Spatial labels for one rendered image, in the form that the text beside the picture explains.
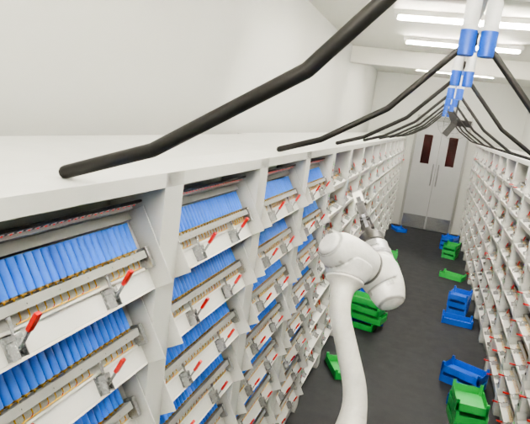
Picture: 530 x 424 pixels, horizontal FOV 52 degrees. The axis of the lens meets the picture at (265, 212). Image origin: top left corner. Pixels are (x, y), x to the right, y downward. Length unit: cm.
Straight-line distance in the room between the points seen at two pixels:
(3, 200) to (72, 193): 15
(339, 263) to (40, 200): 78
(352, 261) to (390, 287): 15
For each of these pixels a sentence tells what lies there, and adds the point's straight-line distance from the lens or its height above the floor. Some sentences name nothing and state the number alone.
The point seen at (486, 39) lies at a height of 224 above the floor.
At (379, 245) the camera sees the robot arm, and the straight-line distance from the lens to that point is 160.
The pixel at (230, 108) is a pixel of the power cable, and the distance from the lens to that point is 87.
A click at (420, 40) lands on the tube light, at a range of 658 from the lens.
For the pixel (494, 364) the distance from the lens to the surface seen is 482.
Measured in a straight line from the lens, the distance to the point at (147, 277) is 130.
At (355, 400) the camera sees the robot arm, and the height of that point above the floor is 121.
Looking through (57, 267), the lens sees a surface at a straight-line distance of 106.
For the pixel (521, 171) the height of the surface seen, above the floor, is 165.
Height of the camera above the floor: 189
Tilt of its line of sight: 11 degrees down
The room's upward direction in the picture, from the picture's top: 8 degrees clockwise
